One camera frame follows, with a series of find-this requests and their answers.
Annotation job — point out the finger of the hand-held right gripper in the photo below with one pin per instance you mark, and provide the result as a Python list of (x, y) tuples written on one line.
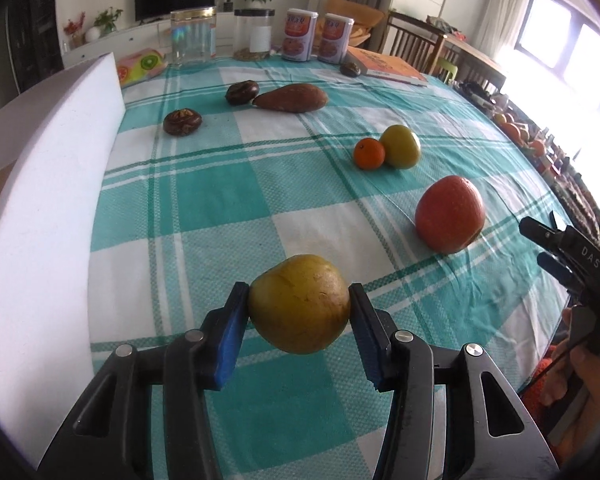
[(542, 232), (555, 269)]

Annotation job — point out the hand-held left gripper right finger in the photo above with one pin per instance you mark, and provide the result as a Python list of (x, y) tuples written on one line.
[(366, 332)]

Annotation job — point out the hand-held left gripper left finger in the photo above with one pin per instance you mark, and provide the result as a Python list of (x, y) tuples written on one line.
[(229, 332)]

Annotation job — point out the yellow-green pear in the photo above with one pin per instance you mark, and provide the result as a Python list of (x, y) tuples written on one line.
[(300, 305)]

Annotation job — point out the person's right hand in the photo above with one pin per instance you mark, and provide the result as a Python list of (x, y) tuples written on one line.
[(595, 375)]

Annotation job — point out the large red-orange apple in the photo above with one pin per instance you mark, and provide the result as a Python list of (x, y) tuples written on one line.
[(450, 215)]

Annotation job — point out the pile of oranges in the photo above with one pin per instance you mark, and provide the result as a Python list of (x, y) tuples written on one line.
[(517, 132)]

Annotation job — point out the teal checked tablecloth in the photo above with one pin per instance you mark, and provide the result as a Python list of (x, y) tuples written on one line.
[(205, 200)]

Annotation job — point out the green apple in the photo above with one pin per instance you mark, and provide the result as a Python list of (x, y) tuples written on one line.
[(402, 146)]

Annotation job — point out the small orange tangerine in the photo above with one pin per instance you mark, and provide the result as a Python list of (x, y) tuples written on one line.
[(369, 154)]

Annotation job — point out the wooden side table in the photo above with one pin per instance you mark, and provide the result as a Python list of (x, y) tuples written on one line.
[(472, 60)]

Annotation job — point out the green plastic stool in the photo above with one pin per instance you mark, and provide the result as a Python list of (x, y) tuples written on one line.
[(447, 70)]

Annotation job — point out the window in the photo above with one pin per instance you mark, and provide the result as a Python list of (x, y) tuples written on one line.
[(570, 40)]

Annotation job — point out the dark brown water chestnut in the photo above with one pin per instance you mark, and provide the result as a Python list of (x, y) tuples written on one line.
[(182, 122), (350, 69), (241, 93)]

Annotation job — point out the white foam board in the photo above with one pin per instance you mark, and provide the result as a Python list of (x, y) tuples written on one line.
[(45, 220)]

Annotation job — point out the orange book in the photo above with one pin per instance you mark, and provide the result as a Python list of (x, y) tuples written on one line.
[(387, 66)]

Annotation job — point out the wooden chair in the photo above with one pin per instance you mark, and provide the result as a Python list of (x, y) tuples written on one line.
[(412, 42)]

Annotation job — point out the white curtain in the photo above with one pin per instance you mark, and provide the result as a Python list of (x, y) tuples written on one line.
[(505, 0)]

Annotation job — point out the brown sweet potato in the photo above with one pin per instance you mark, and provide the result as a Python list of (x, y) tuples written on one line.
[(292, 97)]

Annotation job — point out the fruit print tissue pack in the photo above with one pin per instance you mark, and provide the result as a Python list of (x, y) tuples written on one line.
[(140, 66)]

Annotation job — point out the yellow cushion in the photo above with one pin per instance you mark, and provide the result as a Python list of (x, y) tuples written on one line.
[(352, 22)]

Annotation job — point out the white and orange tin can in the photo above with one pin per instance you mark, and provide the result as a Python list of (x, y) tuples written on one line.
[(334, 40), (299, 35)]

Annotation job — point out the glass jar with gold lid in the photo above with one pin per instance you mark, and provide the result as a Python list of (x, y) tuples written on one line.
[(193, 37)]

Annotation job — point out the glass jar with black lid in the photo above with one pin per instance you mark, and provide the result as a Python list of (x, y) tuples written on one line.
[(253, 35)]

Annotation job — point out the white low cabinet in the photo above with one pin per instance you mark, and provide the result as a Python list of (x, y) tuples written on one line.
[(130, 35)]

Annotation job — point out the small green potted plant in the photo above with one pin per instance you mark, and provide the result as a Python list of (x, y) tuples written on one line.
[(228, 0)]

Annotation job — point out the green plant in white vase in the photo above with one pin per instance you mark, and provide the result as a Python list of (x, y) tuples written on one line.
[(107, 21)]

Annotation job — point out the red flower bouquet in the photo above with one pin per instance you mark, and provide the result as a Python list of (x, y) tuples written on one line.
[(74, 27)]

